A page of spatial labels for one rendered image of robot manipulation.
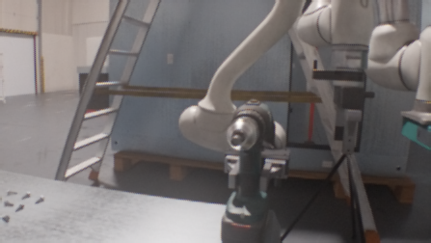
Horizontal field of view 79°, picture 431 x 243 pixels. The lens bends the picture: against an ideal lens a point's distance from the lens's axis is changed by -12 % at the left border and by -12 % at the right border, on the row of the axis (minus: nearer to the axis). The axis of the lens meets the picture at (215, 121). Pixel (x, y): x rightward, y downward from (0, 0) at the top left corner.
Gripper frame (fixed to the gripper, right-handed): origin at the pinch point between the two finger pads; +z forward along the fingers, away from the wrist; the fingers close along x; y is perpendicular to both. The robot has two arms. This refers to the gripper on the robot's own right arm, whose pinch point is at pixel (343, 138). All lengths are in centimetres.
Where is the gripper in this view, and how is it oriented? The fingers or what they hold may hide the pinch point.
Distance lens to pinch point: 78.4
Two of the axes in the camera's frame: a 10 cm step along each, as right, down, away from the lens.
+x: 2.4, -1.6, 9.6
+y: 9.7, 0.7, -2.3
